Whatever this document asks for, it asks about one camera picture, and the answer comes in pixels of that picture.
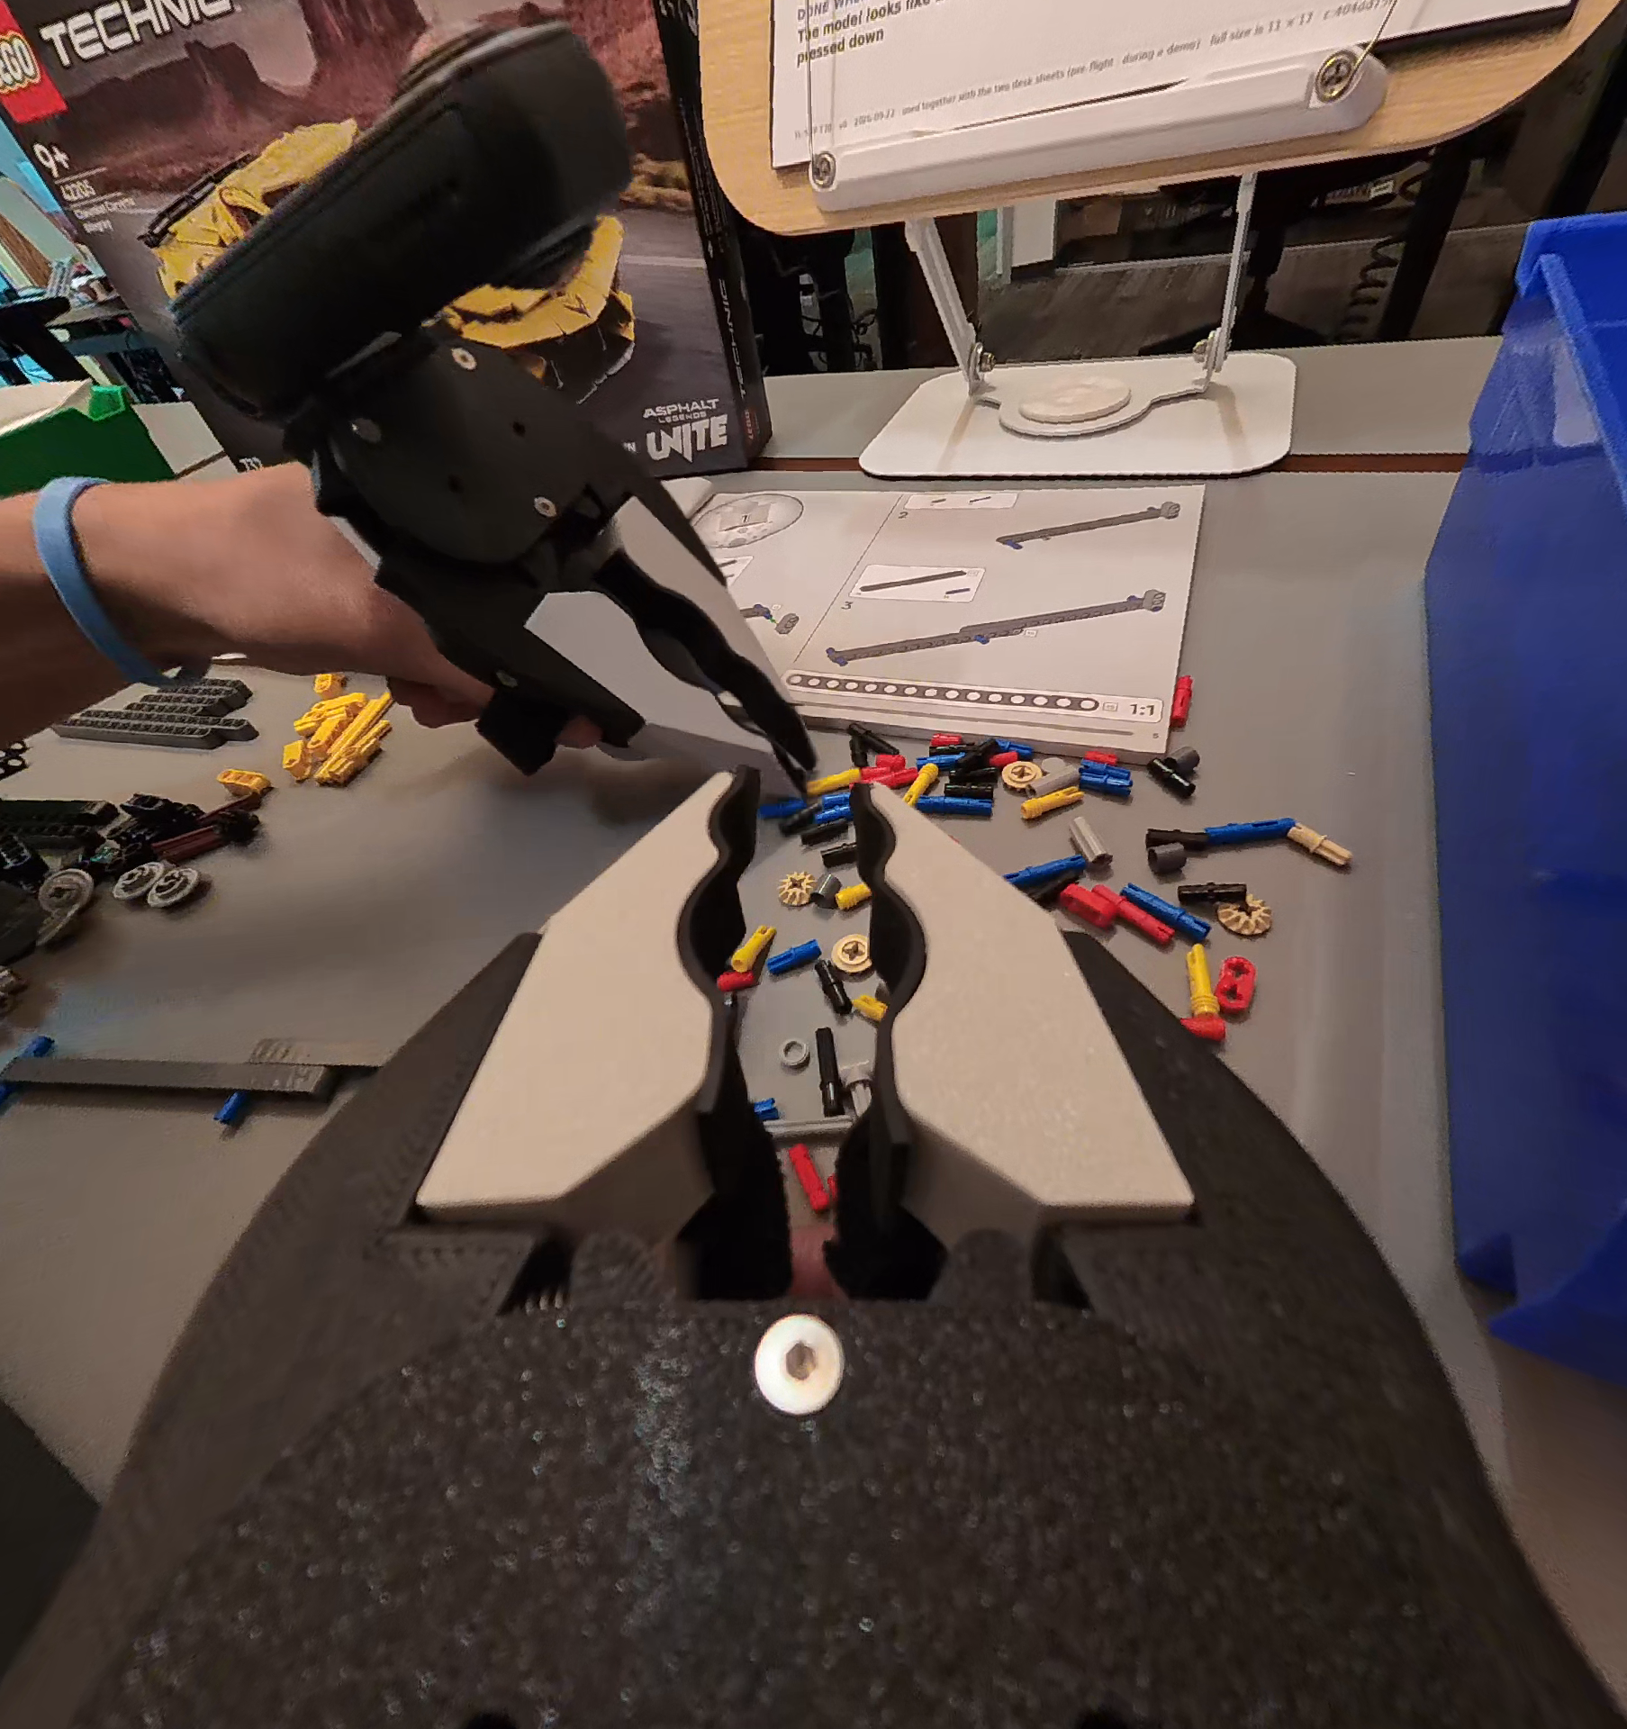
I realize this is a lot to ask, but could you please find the person's left hand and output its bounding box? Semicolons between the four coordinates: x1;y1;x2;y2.
138;460;498;730

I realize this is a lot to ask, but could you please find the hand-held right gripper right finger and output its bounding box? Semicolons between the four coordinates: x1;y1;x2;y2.
833;784;1194;1302

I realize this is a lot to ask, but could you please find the open instruction booklet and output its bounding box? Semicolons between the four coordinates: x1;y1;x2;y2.
663;478;1206;757

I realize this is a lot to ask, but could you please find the lego set box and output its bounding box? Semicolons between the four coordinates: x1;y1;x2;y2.
0;0;773;479

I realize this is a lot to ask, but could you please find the black perforated panel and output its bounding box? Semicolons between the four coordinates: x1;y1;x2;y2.
0;1329;106;1729

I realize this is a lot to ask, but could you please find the pile of colourful lego pins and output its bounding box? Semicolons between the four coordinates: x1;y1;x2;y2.
720;675;1357;1215

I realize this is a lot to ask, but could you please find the green plastic bin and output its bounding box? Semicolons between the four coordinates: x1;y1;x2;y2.
0;380;171;507

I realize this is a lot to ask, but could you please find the blue plastic bin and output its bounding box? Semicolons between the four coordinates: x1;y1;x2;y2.
1422;208;1627;1393

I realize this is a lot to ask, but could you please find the task instruction sheet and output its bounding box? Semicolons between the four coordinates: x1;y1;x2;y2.
771;0;1578;168

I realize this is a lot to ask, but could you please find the blue wristband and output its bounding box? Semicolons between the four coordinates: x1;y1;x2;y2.
33;474;170;685

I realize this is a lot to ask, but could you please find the pile of black grey parts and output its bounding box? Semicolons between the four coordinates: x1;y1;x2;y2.
0;748;268;1042

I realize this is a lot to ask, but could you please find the pile of yellow lego pieces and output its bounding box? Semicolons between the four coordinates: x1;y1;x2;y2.
214;674;398;803

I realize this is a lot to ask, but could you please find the stack of dark grey beams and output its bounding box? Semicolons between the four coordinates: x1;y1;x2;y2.
55;675;257;745

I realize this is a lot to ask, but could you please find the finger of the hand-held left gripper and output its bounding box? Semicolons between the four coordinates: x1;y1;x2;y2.
593;471;821;796
522;588;781;764

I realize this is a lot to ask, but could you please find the long dark grey lego beam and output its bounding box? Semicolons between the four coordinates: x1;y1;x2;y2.
0;1035;383;1121

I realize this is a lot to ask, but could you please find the document stand with wooden board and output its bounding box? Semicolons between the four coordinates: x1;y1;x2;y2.
699;0;1624;479

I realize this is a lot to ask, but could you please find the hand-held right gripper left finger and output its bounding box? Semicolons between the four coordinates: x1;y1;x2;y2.
414;768;789;1302

